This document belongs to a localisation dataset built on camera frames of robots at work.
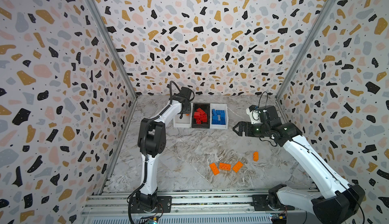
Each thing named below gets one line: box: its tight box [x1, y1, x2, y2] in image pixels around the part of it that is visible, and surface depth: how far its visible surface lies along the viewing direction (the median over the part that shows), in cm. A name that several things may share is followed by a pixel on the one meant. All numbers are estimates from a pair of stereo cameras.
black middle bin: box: [191, 102, 211, 129], surface depth 105 cm
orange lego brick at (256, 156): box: [252, 151, 259, 162], surface depth 92 cm
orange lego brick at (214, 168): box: [209, 162, 220, 176], surface depth 87 cm
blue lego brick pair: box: [215, 109, 226, 120], surface depth 112 cm
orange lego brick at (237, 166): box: [231, 161, 244, 173], surface depth 87 cm
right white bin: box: [209, 103, 229, 130], surface depth 103 cm
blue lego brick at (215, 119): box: [211, 114, 226, 125], surface depth 106 cm
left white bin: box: [173, 102, 193, 128], surface depth 102 cm
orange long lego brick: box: [218, 162, 232, 172], surface depth 88 cm
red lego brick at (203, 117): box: [200, 111, 208, 123], surface depth 107 cm
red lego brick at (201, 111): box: [196, 107, 207, 116], surface depth 109 cm
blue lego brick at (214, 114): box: [211, 108, 218, 119], surface depth 111 cm
